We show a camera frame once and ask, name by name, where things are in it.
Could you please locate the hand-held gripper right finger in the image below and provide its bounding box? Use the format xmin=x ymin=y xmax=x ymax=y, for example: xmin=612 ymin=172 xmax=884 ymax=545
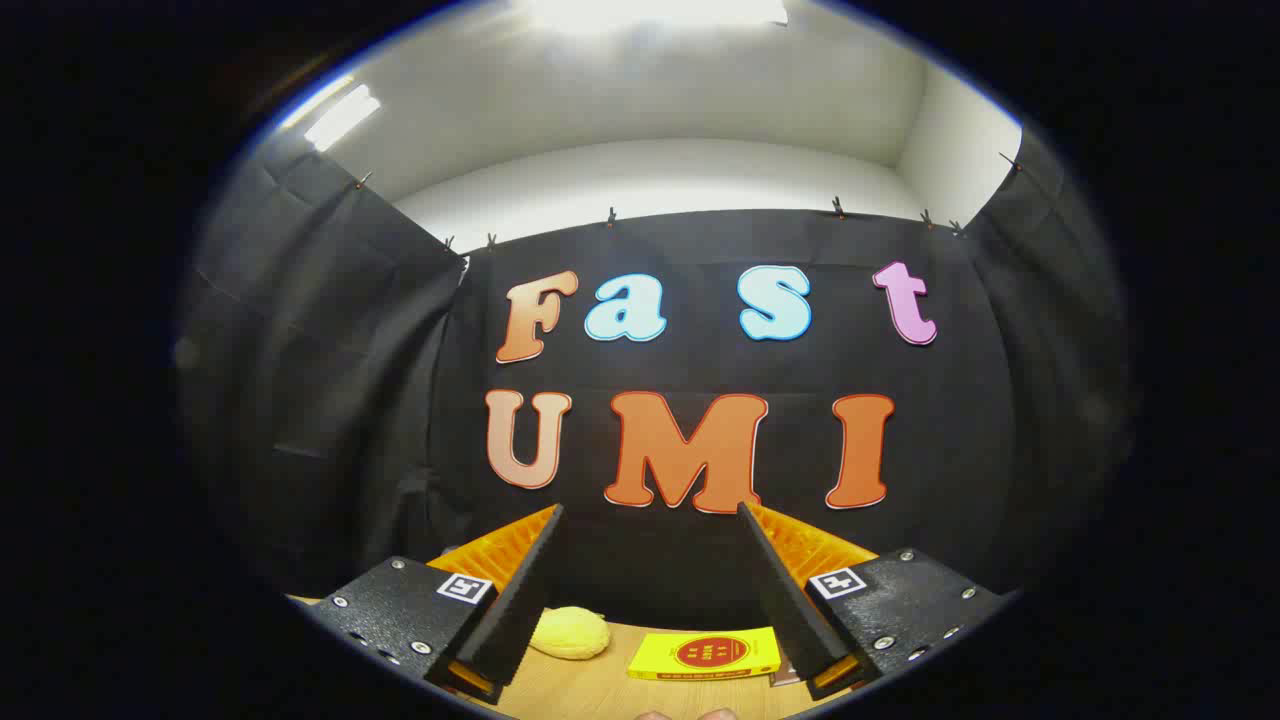
xmin=737 ymin=500 xmax=1011 ymax=701

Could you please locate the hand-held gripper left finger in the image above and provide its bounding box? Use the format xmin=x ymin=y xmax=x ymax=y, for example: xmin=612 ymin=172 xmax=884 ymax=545
xmin=288 ymin=503 xmax=567 ymax=706

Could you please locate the yellow round plush cushion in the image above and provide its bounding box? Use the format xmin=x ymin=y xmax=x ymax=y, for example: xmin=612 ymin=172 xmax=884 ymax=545
xmin=530 ymin=606 xmax=611 ymax=661

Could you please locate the yellow book with red circle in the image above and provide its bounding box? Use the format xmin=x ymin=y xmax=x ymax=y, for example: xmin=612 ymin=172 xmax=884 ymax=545
xmin=627 ymin=627 xmax=782 ymax=683

